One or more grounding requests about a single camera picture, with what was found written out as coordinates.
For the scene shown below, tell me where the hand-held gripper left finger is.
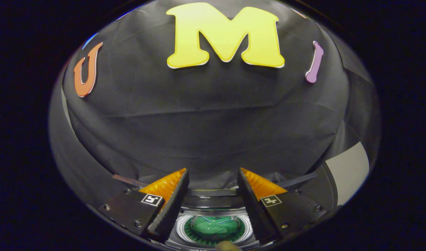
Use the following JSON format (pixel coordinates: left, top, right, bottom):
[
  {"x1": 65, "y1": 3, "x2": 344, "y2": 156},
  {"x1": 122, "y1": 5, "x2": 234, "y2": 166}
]
[{"x1": 97, "y1": 168, "x2": 190, "y2": 243}]

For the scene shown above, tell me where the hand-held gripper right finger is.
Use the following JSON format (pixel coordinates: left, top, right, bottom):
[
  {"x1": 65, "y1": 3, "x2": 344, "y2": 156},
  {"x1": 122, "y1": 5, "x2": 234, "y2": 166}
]
[{"x1": 237, "y1": 167, "x2": 328, "y2": 244}]

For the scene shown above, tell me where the green polo shirt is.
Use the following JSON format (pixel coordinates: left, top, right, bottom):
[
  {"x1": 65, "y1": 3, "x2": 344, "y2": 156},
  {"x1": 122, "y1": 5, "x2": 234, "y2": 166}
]
[{"x1": 191, "y1": 215, "x2": 241, "y2": 241}]

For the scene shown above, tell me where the black backdrop cloth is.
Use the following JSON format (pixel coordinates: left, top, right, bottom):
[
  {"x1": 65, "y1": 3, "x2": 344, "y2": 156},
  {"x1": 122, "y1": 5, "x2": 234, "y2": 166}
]
[{"x1": 48, "y1": 0, "x2": 381, "y2": 210}]

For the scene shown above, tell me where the beige metal cabinet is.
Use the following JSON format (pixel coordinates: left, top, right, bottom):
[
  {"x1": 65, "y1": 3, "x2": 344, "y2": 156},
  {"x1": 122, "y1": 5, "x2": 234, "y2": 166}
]
[{"x1": 297, "y1": 141, "x2": 370, "y2": 210}]

